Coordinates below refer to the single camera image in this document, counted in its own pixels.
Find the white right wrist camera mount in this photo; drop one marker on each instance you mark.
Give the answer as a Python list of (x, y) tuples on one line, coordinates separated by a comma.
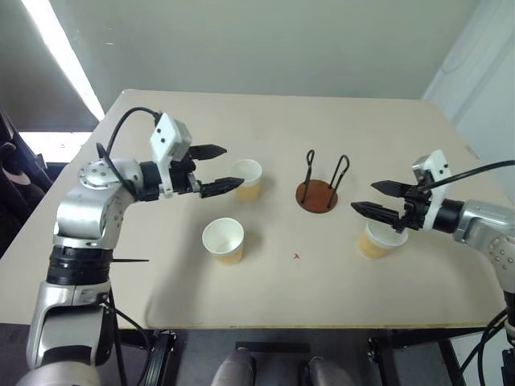
[(436, 169)]

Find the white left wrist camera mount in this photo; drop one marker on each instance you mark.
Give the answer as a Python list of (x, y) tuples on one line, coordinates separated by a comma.
[(167, 134)]

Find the grey rounded robot foot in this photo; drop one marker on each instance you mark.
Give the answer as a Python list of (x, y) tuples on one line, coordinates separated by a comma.
[(328, 372), (235, 368)]

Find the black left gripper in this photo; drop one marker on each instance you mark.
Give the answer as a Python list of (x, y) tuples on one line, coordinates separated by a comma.
[(184, 179)]

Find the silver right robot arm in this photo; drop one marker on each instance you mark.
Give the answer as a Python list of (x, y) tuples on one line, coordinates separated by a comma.
[(480, 225)]

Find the dark chair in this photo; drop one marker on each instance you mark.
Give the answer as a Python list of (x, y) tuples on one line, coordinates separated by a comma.
[(16, 173)]

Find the black table frame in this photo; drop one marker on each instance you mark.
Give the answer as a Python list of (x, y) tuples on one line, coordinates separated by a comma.
[(398, 350)]

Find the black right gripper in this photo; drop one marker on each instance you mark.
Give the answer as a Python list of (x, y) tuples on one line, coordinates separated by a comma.
[(414, 209)]

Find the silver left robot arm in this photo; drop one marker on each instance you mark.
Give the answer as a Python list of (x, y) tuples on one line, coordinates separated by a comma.
[(86, 209)]

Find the white and tan paper cup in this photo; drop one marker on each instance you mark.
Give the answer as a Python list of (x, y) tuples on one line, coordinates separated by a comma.
[(251, 189), (372, 247), (229, 255)]

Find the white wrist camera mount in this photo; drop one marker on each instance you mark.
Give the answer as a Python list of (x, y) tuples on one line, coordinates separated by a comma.
[(436, 169), (167, 134)]

